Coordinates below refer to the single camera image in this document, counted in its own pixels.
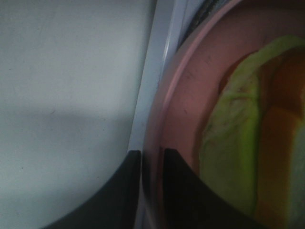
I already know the white microwave oven body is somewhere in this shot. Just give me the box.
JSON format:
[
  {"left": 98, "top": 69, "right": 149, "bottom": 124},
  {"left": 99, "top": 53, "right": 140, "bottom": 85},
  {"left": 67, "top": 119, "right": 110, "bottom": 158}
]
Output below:
[{"left": 132, "top": 0, "right": 227, "bottom": 229}]

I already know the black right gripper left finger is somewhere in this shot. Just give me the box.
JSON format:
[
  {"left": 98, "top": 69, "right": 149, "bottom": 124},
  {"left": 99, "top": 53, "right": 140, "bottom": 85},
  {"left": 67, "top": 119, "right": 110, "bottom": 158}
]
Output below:
[{"left": 46, "top": 150, "right": 141, "bottom": 229}]

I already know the pink round plate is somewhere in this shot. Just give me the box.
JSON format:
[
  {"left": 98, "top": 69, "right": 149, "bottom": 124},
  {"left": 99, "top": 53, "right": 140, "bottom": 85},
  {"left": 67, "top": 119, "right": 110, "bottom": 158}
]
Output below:
[{"left": 142, "top": 0, "right": 305, "bottom": 229}]

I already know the toy sandwich with lettuce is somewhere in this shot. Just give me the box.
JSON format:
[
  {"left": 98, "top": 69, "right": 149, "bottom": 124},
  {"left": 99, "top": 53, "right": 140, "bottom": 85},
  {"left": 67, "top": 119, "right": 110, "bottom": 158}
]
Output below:
[{"left": 199, "top": 35, "right": 305, "bottom": 229}]

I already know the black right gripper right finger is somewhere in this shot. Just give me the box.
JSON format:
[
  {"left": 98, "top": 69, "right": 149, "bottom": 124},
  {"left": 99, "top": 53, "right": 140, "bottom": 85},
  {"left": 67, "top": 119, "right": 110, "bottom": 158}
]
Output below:
[{"left": 163, "top": 148, "right": 263, "bottom": 229}]

